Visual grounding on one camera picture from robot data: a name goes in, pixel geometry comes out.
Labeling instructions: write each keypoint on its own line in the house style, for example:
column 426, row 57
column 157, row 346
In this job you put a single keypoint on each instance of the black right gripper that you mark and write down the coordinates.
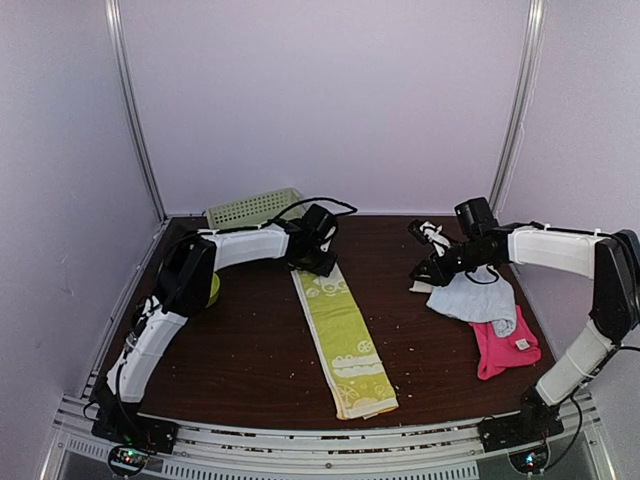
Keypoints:
column 439, row 277

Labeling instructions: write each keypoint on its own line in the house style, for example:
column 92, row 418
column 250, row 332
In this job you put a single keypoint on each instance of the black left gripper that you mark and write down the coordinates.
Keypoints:
column 325, row 270

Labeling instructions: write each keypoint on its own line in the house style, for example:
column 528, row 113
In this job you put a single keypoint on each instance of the green patterned towel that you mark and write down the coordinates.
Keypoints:
column 353, row 370

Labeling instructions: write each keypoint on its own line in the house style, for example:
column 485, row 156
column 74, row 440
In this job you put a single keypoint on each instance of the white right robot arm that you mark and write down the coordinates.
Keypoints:
column 594, row 277

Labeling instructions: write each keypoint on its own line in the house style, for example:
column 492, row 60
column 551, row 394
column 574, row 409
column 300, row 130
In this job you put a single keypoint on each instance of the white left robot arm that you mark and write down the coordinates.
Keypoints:
column 184, row 287

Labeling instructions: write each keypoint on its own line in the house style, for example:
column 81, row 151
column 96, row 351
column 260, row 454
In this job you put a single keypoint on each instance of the cream white towel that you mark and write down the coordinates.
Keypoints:
column 421, row 287

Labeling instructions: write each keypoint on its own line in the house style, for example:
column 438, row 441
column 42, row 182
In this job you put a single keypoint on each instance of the light blue towel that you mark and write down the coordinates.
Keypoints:
column 478, row 297

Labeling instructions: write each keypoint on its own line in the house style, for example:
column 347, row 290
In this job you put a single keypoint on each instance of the pale green plastic basket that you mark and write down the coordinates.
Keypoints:
column 250, row 211

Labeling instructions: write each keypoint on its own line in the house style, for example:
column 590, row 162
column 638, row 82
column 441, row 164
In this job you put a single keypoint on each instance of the pink towel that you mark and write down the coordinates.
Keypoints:
column 520, row 349

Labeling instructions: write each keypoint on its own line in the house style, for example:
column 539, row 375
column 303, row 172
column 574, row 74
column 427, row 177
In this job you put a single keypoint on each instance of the lime green bowl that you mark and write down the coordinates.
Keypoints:
column 214, row 290

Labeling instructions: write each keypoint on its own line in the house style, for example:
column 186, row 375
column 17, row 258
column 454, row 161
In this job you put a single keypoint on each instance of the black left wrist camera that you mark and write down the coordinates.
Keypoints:
column 317, row 222

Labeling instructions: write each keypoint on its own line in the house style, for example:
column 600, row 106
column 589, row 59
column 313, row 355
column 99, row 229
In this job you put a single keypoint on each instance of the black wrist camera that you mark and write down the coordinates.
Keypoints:
column 475, row 217
column 317, row 222

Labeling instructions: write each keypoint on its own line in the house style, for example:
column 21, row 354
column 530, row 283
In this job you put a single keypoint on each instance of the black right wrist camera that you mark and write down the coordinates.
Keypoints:
column 475, row 217

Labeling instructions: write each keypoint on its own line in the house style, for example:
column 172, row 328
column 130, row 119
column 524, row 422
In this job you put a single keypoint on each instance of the aluminium frame post right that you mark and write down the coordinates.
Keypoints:
column 522, row 95

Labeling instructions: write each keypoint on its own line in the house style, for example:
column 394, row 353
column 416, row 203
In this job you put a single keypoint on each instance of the aluminium frame post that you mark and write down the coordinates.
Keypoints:
column 522, row 95
column 118, row 41

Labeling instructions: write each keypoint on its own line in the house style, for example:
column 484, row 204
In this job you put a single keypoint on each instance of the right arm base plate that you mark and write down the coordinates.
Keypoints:
column 510, row 431

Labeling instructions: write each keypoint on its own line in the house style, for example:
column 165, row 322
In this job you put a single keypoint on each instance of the aluminium front rail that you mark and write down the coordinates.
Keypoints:
column 450, row 450

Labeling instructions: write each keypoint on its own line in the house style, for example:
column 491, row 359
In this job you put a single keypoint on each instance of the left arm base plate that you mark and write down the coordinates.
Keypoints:
column 119, row 422

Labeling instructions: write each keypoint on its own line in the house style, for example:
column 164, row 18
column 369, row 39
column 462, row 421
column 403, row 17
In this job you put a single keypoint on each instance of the aluminium frame post left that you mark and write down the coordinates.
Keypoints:
column 118, row 41

